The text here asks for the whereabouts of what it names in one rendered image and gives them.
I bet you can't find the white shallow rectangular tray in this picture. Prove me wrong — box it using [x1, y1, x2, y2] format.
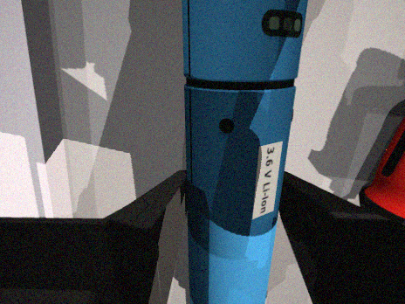
[0, 0, 72, 218]

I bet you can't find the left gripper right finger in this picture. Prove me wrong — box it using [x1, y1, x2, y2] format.
[278, 171, 405, 304]

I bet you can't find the blue electric nut driver barrel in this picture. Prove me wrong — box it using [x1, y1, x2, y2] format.
[182, 0, 308, 304]

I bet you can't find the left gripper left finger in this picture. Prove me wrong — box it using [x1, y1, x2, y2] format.
[0, 170, 187, 304]

